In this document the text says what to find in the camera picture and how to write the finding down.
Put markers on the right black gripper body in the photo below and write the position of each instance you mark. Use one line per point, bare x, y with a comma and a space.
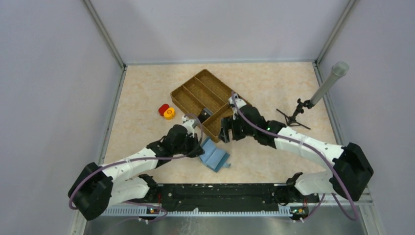
239, 130

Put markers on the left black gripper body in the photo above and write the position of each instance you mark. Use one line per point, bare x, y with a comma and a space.
184, 147

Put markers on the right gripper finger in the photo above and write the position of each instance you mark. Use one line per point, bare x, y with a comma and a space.
226, 129
221, 133

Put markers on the blue card holder wallet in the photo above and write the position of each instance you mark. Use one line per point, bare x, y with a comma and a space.
214, 158

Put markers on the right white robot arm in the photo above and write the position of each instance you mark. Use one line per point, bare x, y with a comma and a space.
347, 173

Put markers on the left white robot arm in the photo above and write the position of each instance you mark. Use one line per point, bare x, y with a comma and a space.
100, 186

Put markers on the black card in tray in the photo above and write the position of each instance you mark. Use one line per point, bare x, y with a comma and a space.
204, 114

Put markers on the orange cylinder block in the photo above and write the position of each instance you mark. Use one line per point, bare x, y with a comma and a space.
169, 113

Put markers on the red cylinder block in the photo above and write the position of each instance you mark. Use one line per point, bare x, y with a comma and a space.
162, 109

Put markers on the woven brown divided tray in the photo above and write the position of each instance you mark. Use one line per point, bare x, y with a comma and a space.
204, 90

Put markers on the grey microphone on tripod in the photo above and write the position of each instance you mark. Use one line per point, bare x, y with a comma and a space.
338, 71

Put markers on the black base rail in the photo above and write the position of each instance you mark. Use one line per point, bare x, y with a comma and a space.
234, 199

